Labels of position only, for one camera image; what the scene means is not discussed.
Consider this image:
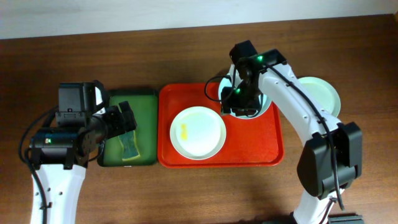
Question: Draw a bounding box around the green yellow sponge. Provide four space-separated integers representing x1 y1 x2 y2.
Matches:
118 131 141 162

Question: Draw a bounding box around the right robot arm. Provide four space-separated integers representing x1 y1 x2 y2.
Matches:
220 40 364 223

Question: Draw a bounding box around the dark green tray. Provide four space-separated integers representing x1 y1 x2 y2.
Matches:
97 88 158 167

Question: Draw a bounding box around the white plate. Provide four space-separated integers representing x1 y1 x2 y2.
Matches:
169 106 226 161

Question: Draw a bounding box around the red plastic tray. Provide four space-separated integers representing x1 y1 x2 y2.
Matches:
157 83 284 168

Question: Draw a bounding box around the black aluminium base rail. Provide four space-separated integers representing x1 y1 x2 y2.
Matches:
327 215 364 224

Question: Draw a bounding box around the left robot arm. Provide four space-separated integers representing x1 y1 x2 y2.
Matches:
24 80 137 223

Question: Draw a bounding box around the right black cable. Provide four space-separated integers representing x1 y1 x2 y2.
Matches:
204 62 346 224

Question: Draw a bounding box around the pale green plate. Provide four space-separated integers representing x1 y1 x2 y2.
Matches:
299 77 341 117

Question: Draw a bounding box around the light blue plate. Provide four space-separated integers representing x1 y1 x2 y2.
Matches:
218 73 272 119

